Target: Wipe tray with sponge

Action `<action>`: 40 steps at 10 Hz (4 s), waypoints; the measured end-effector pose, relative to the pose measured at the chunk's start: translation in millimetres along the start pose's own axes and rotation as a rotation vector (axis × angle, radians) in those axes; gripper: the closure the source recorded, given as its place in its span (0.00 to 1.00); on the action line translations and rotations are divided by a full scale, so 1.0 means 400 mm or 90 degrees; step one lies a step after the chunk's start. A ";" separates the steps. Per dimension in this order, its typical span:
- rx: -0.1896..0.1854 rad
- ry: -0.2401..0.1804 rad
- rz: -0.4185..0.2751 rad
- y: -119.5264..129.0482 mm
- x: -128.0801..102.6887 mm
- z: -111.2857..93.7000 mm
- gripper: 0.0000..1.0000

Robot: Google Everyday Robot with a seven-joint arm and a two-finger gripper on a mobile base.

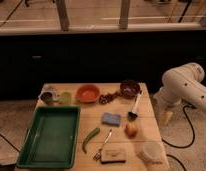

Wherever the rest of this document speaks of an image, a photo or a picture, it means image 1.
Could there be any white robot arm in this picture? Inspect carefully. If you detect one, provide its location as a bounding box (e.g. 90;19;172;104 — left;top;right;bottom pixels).
154;63;206;126

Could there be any black floor cable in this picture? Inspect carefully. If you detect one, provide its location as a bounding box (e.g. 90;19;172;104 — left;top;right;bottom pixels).
161;105;196;149

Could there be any orange bowl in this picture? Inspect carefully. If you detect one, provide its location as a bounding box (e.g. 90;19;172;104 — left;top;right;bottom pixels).
75;84;100;103

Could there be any white plastic cup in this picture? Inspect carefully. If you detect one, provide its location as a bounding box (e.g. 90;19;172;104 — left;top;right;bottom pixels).
139;140;162;163

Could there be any small brown box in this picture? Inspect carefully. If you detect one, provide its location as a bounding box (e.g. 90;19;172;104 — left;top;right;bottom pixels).
100;148;126;164

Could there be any black and white brush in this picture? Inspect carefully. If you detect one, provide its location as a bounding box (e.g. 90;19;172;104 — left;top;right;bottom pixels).
128;92;142;119

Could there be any metal fork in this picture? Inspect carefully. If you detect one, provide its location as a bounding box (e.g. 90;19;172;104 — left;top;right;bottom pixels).
93;129;112;161

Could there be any small green cup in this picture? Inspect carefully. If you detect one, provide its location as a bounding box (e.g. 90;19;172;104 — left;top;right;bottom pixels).
59;92;71;105

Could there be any green plastic tray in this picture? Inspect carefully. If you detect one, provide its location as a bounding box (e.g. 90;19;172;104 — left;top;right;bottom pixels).
17;107;80;169

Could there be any grey metal cup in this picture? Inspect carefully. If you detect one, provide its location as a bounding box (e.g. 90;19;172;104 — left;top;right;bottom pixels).
38;88;58;105

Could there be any bunch of dark grapes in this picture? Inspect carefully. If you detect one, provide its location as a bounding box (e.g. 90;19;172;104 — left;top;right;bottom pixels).
99;92;119;105

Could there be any dark brown bowl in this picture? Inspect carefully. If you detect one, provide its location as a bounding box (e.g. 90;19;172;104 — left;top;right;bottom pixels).
120;80;140;99

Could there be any blue sponge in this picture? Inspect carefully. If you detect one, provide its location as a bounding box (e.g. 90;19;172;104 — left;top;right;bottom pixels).
102;113;121;126

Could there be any orange peach fruit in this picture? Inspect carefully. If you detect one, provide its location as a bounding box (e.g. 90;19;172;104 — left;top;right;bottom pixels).
125;123;138;138

